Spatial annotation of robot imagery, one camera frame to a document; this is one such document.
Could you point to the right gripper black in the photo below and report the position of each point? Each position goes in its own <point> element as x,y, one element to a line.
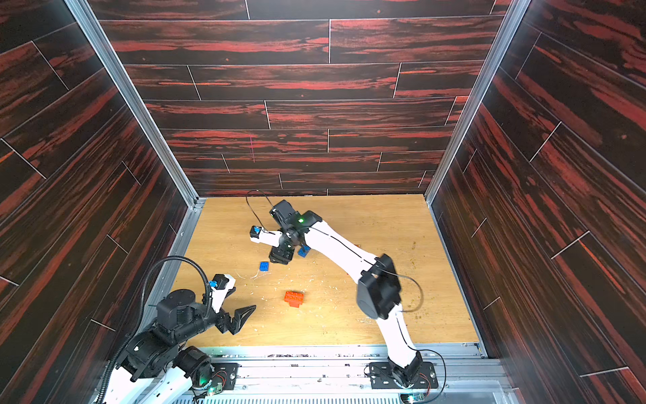
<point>282,252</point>

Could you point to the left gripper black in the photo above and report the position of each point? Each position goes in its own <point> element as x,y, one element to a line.
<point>225,324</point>

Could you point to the red long lego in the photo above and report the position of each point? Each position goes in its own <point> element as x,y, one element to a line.
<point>293,296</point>

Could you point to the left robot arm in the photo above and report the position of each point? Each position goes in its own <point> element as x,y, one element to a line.
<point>156,366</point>

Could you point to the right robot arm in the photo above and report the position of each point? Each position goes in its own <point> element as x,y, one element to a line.
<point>378,284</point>

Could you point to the blue long lego far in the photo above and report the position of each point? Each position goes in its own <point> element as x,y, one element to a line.
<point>303,251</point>

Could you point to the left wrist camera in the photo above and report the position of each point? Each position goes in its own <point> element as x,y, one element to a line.
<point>219,286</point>

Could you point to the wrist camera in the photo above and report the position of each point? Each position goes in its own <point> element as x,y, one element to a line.
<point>263,236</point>
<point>219,286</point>

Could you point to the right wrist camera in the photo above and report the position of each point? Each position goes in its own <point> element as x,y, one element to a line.
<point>263,236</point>

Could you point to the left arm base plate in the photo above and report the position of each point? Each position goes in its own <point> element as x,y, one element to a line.
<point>216,378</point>

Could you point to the aluminium front rail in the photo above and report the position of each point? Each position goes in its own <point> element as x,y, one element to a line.
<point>335,374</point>

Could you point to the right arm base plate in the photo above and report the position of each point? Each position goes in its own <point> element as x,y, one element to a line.
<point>387,375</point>

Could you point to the left aluminium corner post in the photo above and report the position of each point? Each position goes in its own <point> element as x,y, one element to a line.
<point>86,19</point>

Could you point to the aluminium corner post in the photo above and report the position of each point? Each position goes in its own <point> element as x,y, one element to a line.
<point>509,26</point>
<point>86,19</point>

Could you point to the right aluminium corner post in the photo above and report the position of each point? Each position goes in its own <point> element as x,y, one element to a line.
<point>509,26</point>

